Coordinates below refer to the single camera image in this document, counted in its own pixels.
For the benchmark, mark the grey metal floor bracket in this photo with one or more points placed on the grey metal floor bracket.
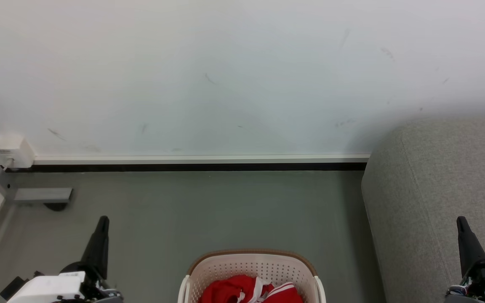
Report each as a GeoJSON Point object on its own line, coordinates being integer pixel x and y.
{"type": "Point", "coordinates": [42, 195]}

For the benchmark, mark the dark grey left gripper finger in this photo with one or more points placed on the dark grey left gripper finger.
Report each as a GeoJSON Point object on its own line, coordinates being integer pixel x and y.
{"type": "Point", "coordinates": [97, 246]}

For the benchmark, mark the white wall junction box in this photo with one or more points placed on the white wall junction box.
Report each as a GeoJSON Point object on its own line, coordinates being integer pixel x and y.
{"type": "Point", "coordinates": [11, 150]}

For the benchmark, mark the red garment with white stripes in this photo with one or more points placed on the red garment with white stripes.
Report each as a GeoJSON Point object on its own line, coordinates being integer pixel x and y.
{"type": "Point", "coordinates": [246, 291]}

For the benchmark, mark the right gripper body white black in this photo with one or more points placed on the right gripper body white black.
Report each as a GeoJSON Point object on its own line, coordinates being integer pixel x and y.
{"type": "Point", "coordinates": [484, 282]}

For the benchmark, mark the cream perforated laundry basket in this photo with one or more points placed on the cream perforated laundry basket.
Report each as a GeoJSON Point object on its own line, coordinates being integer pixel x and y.
{"type": "Point", "coordinates": [253, 275]}

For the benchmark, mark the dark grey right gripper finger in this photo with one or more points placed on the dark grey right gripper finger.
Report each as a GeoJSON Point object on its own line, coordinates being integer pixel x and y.
{"type": "Point", "coordinates": [470, 248]}

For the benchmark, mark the white and black baseboard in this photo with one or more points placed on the white and black baseboard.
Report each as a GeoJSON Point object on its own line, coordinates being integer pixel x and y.
{"type": "Point", "coordinates": [200, 163]}

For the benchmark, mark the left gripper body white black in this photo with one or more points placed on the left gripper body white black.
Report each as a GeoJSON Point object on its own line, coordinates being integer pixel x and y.
{"type": "Point", "coordinates": [53, 288]}

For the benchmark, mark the grey fabric sofa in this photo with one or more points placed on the grey fabric sofa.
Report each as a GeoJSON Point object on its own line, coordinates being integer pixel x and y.
{"type": "Point", "coordinates": [440, 202]}

